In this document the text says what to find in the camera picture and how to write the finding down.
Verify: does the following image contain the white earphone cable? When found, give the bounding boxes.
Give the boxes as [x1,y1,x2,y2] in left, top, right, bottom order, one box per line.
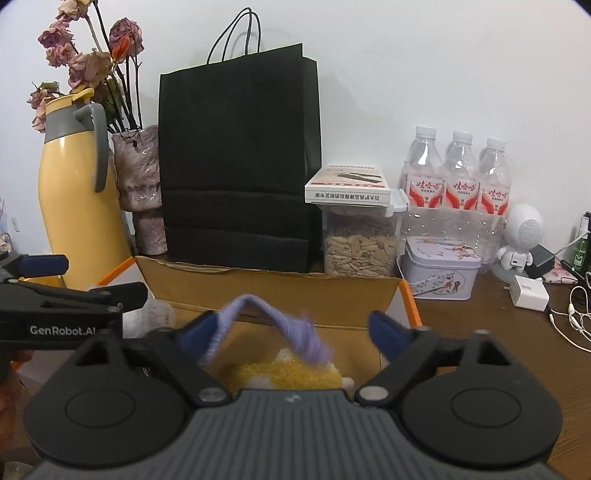
[549,272,591,354]

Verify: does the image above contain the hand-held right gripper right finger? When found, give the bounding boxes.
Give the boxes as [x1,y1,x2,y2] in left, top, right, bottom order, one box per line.
[353,310,513,409]

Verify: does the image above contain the yellow white plush toy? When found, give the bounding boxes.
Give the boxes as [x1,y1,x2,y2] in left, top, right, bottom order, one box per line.
[222,348,356,393]

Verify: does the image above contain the black paper bag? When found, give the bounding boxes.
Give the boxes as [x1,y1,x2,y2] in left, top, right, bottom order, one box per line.
[158,7,322,274]

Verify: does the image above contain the purple cloth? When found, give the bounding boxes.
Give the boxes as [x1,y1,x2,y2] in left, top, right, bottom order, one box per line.
[198,294,334,367]

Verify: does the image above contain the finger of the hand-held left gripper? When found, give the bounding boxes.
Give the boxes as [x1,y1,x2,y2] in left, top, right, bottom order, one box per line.
[0,282,148,315]
[0,254,70,284]

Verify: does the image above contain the floral tin box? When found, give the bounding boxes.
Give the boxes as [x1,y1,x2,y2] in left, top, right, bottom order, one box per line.
[401,235,481,302]

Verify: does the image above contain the pink wrapped vase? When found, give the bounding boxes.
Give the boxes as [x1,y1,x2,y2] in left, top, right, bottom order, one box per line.
[112,126,168,256]

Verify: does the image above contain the clear container of seeds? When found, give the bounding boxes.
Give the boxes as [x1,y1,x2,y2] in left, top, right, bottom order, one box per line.
[318,189,409,278]

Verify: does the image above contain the floral pouch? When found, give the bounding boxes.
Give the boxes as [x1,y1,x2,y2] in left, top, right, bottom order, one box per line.
[547,258,585,283]

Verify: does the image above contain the green bottle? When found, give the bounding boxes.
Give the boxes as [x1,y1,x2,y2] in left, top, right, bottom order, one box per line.
[573,212,591,278]

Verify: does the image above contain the white robot speaker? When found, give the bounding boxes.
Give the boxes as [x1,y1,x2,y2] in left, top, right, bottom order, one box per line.
[496,203,544,280]

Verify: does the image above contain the person's left hand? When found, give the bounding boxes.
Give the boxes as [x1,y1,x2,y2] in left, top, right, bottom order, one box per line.
[0,352,33,416]

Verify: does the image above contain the white charger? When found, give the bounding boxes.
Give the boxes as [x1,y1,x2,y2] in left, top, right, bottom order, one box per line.
[505,276,550,310]

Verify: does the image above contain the orange cardboard box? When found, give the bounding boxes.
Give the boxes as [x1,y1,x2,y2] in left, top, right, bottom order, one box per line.
[90,255,423,388]

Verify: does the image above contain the yellow thermos jug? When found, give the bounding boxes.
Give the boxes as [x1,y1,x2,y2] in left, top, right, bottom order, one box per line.
[37,88,134,291]

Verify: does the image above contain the black power adapter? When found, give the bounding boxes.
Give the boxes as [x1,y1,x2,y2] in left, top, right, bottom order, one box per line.
[529,244,555,280]

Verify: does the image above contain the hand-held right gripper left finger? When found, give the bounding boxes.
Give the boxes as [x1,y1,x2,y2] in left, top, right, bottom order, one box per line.
[69,311,232,409]

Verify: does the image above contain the dried pink flowers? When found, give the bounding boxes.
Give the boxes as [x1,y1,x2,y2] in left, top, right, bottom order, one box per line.
[27,0,145,134]

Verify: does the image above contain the white flat box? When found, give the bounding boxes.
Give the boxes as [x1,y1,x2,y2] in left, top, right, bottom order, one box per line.
[305,165,391,205]

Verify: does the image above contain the clear plastic bag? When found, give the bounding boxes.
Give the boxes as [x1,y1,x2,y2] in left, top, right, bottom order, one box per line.
[139,299,175,337]

